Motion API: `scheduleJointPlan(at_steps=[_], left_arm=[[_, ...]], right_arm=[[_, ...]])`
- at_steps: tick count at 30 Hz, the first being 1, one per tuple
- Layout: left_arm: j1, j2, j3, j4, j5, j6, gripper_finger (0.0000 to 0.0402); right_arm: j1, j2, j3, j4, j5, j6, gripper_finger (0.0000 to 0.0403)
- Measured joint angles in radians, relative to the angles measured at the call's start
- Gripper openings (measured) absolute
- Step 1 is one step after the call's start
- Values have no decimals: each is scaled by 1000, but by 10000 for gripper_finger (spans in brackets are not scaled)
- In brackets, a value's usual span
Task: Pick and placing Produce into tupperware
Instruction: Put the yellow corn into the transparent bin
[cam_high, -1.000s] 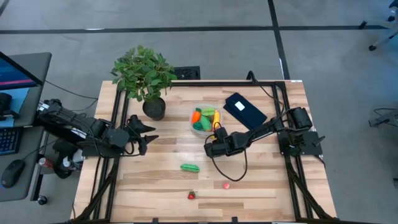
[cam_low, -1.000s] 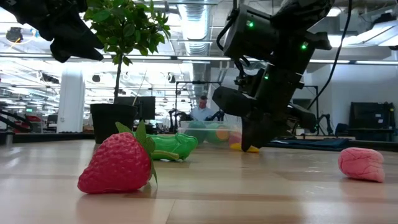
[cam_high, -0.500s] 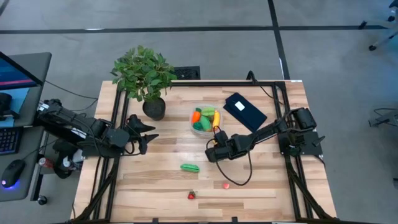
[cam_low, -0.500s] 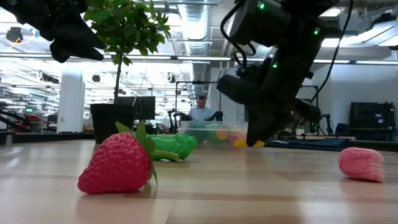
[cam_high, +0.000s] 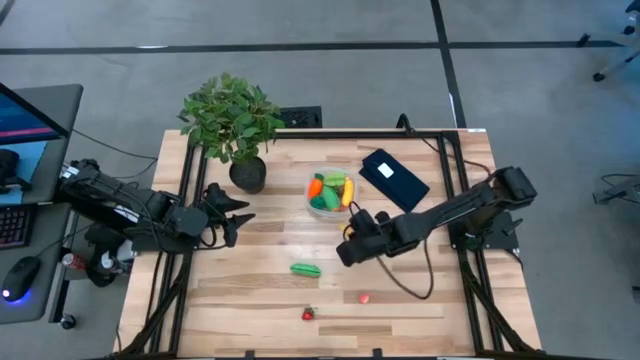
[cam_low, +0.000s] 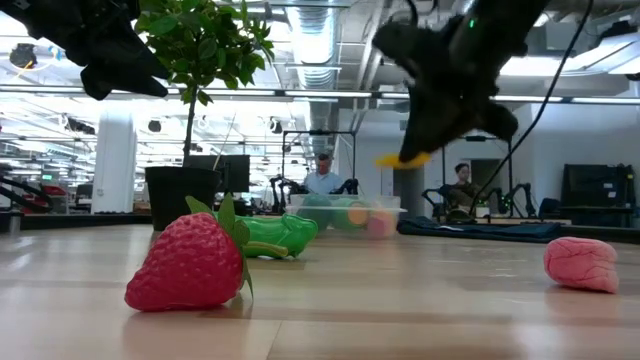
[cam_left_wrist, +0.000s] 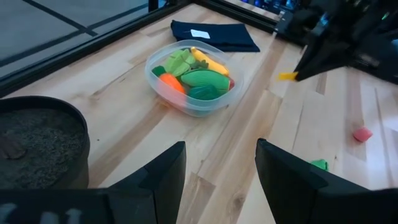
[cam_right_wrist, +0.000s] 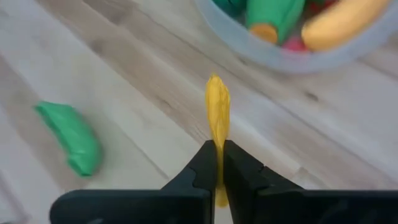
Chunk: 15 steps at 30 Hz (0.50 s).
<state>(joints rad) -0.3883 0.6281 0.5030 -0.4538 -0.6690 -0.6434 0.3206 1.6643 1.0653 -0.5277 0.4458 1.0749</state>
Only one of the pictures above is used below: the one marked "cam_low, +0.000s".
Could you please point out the black computer monitor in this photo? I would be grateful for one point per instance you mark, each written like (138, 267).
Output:
(235, 172)

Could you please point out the silver ceiling ventilation duct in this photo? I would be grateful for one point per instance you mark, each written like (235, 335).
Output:
(314, 45)

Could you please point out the black background cabinet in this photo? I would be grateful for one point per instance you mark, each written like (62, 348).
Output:
(597, 192)

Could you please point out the light green toy produce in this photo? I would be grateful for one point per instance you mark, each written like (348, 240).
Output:
(340, 221)

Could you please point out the person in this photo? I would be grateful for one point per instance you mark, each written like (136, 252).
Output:
(462, 192)
(324, 184)

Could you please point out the red and black background machine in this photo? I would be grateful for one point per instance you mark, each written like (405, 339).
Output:
(50, 191)

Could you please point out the long ceiling light strip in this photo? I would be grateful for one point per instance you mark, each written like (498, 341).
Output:
(327, 94)
(240, 92)
(530, 98)
(394, 95)
(605, 100)

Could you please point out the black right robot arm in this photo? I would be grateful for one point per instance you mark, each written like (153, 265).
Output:
(500, 25)

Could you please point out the black background robot arm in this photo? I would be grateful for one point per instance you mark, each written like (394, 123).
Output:
(280, 187)
(522, 192)

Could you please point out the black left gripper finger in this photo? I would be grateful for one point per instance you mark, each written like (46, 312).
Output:
(142, 65)
(125, 85)

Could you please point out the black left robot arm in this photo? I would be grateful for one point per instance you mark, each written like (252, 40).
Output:
(12, 6)

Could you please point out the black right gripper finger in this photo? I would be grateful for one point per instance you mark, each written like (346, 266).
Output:
(440, 130)
(414, 130)

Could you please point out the small yellow toy produce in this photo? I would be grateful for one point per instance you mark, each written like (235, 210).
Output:
(387, 161)

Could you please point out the clear plastic tupperware container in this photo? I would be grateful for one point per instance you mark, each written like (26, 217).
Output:
(392, 202)

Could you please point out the green leafy potted tree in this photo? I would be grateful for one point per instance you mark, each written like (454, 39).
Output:
(210, 45)

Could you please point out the black background station frame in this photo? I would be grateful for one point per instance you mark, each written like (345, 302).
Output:
(320, 133)
(472, 138)

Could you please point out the small pink toy produce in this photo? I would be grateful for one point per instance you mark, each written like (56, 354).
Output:
(382, 226)

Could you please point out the green toy pea pod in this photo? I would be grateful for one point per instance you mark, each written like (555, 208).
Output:
(290, 232)

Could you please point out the white building column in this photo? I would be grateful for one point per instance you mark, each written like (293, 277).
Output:
(115, 165)

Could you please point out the dark blue folded cloth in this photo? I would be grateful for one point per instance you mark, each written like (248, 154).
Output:
(480, 232)

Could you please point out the pink wrinkled toy produce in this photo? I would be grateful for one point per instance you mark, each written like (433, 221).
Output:
(582, 265)

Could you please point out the red toy strawberry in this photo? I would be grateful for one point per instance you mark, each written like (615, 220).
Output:
(185, 265)

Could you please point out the black plastic plant pot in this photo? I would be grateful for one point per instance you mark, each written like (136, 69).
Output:
(175, 195)

